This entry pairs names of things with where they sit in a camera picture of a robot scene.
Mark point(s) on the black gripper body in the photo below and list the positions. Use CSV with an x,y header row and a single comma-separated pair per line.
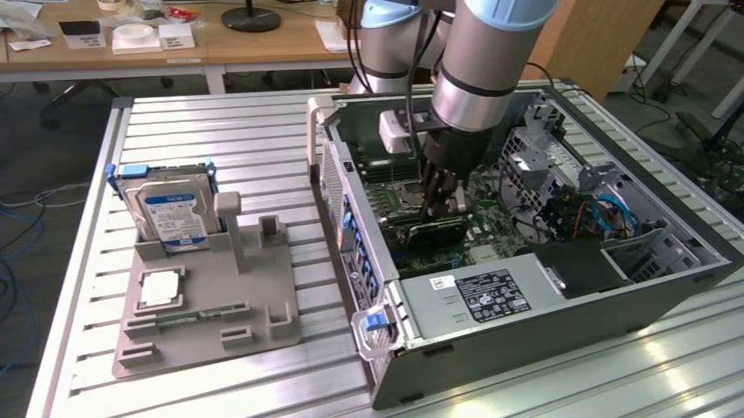
x,y
452,150

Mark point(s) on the black graphics card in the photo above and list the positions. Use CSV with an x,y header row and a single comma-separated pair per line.
x,y
435,233

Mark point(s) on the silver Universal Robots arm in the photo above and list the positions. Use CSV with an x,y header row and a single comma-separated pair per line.
x,y
470,78

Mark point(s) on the metal CPU socket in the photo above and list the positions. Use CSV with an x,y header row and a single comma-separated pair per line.
x,y
406,193

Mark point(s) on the green motherboard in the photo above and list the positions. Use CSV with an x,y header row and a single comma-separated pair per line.
x,y
490,209

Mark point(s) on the black installed RAM stick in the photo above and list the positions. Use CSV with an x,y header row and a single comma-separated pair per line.
x,y
400,221

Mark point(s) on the metal disk bay cage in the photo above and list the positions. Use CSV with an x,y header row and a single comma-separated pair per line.
x,y
668,248
531,167

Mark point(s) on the silver chipset heatsink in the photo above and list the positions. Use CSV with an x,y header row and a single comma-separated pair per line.
x,y
483,254

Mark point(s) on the grey power supply unit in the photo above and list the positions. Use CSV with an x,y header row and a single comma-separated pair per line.
x,y
435,313

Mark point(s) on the blue case latch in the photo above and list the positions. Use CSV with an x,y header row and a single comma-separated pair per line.
x,y
372,324

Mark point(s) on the white paper stack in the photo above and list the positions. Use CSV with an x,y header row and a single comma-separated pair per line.
x,y
334,37

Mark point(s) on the wooden cabinet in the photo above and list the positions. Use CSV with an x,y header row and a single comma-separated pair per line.
x,y
598,43

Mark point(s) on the open black PC case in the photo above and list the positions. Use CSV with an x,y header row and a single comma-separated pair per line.
x,y
522,348

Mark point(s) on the black round lamp base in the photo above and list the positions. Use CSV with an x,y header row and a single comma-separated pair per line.
x,y
251,22

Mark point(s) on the green RAM stick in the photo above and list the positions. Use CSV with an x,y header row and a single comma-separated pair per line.
x,y
188,317

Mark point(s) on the silver CPU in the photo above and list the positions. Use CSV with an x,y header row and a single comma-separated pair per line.
x,y
160,289

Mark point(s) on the grey parts rack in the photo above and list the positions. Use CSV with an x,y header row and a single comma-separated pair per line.
x,y
197,352

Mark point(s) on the small white labelled box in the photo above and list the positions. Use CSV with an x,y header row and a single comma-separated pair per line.
x,y
173,37

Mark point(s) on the red and white packet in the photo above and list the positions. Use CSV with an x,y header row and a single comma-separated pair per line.
x,y
183,13

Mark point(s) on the white box with tape roll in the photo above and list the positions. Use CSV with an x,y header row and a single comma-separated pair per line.
x,y
136,41

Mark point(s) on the wooden desk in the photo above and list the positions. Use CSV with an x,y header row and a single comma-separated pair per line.
x,y
86,55

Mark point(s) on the black office chair base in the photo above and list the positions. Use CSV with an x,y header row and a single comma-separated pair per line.
x,y
50,119

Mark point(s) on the beige tape roll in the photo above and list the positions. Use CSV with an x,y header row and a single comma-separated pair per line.
x,y
109,5

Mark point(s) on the white box with black label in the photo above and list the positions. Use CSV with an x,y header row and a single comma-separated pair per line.
x,y
81,37

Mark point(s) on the white paper tag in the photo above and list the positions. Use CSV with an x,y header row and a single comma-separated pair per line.
x,y
29,45

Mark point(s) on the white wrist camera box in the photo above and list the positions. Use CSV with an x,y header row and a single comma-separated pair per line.
x,y
395,135

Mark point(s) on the hard disk with blue bracket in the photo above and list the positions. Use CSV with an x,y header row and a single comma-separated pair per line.
x,y
168,213

